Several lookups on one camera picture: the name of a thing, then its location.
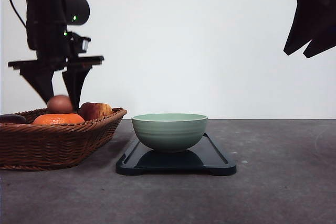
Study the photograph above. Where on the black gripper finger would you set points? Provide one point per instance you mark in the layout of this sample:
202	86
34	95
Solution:
75	77
317	46
41	80
302	27

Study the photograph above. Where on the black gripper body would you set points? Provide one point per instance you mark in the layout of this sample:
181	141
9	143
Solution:
50	41

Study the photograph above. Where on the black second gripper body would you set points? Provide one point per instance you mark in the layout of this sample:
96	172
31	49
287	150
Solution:
324	26

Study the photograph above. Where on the beige egg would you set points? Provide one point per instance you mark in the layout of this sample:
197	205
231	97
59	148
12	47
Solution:
59	104

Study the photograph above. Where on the light green ceramic bowl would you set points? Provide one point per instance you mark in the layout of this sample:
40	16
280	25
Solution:
169	132

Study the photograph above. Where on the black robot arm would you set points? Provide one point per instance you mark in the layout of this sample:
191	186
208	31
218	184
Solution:
74	12

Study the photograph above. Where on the brown wicker basket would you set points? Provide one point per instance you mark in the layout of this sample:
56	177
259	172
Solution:
30	146

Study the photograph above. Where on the red yellow apple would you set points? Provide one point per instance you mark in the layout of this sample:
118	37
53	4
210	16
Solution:
94	111

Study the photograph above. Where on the orange fruit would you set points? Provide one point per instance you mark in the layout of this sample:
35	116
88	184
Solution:
63	118

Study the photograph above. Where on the dark red apple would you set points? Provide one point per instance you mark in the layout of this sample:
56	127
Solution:
12	118

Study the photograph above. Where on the dark teal rectangular tray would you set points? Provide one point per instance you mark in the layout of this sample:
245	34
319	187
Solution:
207	158

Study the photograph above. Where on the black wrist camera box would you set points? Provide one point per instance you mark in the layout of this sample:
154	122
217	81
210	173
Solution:
76	44

